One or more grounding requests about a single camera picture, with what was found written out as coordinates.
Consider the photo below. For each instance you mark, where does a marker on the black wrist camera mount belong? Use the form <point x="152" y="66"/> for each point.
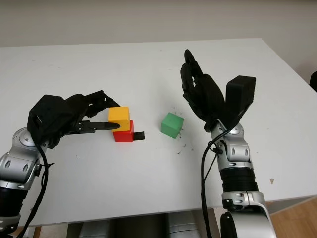
<point x="241" y="96"/>
<point x="47" y="111"/>

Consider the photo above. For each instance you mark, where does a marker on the grey robot leg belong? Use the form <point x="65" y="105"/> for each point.
<point x="95" y="230"/>
<point x="183" y="226"/>

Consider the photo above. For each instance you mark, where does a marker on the yellow block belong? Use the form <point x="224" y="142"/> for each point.
<point x="121" y="115"/>

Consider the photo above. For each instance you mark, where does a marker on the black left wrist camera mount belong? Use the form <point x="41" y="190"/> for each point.
<point x="47" y="111"/>

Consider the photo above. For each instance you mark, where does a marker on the white table leg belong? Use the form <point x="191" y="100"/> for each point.
<point x="30" y="232"/>

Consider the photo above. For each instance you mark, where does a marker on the grey left robot leg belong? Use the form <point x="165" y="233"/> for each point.
<point x="95" y="230"/>

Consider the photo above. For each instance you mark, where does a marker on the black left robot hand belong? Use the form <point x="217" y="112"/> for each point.
<point x="76" y="109"/>

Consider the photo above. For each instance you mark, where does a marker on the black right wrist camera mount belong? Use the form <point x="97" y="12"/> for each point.
<point x="241" y="96"/>

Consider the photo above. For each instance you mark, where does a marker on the dark object beside table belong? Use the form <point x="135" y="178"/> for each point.
<point x="314" y="81"/>

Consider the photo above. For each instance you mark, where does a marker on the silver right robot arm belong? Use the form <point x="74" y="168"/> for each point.
<point x="237" y="153"/>

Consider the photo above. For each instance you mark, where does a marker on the grey right robot leg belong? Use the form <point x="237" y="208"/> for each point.
<point x="183" y="226"/>

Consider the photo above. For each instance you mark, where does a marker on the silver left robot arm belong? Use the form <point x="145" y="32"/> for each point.
<point x="17" y="158"/>

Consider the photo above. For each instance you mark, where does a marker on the black tape strip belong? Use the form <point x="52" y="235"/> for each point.
<point x="139" y="136"/>

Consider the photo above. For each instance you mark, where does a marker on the green block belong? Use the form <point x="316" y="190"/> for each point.
<point x="172" y="125"/>

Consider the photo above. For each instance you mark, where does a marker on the red block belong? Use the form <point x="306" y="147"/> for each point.
<point x="123" y="136"/>

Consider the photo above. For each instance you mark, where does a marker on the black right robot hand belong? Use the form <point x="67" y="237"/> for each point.
<point x="205" y="94"/>

